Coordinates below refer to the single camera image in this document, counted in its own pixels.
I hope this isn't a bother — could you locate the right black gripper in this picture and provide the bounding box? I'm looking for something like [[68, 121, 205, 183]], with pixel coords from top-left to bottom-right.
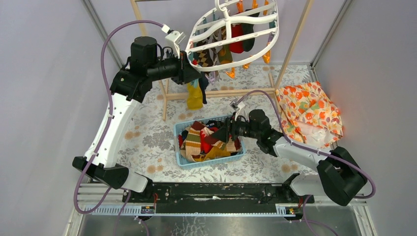
[[211, 112, 260, 144]]

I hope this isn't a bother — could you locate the white round clip hanger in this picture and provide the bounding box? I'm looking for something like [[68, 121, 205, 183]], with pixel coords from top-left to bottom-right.
[[185, 0, 280, 72]]

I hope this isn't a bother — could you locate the striped beige brown sock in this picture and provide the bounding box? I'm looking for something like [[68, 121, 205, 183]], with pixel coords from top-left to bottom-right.
[[180, 121, 232, 162]]

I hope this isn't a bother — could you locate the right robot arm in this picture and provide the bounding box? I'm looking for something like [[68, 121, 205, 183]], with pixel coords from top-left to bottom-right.
[[205, 109, 368, 206]]

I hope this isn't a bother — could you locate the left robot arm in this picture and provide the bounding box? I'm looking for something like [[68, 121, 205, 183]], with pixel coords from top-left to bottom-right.
[[72, 31, 201, 202]]

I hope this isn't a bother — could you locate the pile of socks in basket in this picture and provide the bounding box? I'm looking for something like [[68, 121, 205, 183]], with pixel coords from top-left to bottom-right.
[[177, 120, 242, 163]]

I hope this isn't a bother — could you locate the argyle dark hanging sock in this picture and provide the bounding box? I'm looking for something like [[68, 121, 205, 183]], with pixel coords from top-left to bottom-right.
[[194, 49, 214, 67]]

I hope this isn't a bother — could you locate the red hanging sock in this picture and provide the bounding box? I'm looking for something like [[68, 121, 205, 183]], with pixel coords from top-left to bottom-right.
[[229, 23, 245, 55]]

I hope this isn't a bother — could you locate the blue plastic basket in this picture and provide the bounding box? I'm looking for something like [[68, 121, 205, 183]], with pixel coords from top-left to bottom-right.
[[173, 120, 246, 170]]

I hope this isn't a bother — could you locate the floral orange cloth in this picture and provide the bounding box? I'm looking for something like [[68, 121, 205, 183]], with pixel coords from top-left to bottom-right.
[[275, 82, 343, 148]]

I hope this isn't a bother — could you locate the dark green hanging sock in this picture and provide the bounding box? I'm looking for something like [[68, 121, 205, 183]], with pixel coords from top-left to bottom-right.
[[241, 23, 256, 53]]

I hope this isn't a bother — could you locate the floral table mat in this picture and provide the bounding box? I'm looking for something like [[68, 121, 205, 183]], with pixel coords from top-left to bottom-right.
[[117, 63, 318, 183]]

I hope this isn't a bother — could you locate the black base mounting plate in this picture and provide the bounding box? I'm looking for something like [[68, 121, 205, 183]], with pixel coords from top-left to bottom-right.
[[122, 182, 314, 214]]

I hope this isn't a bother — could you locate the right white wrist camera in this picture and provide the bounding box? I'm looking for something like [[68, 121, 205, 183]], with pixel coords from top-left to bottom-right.
[[230, 99, 245, 121]]

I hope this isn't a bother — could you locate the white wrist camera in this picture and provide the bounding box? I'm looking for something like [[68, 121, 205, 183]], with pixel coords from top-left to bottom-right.
[[230, 99, 245, 121], [161, 24, 185, 58]]

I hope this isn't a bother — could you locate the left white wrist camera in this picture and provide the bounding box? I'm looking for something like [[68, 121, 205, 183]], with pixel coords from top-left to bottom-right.
[[161, 24, 185, 58]]

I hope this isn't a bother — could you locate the wooden drying rack frame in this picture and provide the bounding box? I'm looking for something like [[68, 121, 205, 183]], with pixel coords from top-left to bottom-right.
[[131, 0, 315, 122]]

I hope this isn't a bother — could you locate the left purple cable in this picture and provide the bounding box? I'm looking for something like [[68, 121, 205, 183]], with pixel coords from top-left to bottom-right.
[[73, 20, 167, 236]]

